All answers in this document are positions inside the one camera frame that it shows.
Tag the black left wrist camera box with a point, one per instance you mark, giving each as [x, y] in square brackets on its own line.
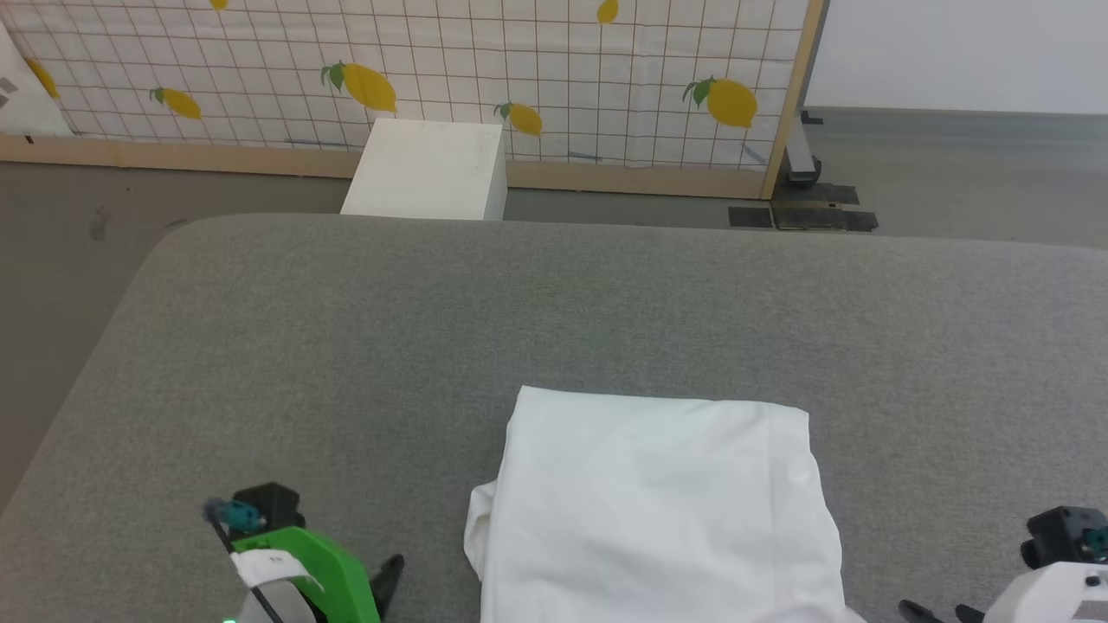
[273, 504]

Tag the white panel grey geometric shapes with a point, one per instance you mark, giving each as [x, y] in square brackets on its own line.
[26, 95]

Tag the small black floor patch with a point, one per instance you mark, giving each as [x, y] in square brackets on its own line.
[750, 217]

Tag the long black floor plate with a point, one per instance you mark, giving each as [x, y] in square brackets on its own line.
[822, 218]

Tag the white t-shirt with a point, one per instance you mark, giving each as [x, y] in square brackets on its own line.
[658, 510]

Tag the white box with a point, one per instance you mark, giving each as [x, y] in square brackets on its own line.
[424, 169]

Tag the white paper label tag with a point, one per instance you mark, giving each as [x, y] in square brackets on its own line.
[268, 568]

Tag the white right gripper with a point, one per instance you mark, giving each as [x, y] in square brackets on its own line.
[1056, 597]

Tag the black floor mat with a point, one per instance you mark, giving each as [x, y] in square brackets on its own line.
[831, 195]

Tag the metal partition foot with caster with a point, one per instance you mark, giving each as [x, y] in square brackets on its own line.
[801, 156]

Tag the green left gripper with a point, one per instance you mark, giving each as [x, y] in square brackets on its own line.
[338, 580]

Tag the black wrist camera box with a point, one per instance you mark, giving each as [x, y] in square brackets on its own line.
[273, 504]
[1065, 536]

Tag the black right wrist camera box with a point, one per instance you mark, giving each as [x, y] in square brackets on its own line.
[1065, 536]

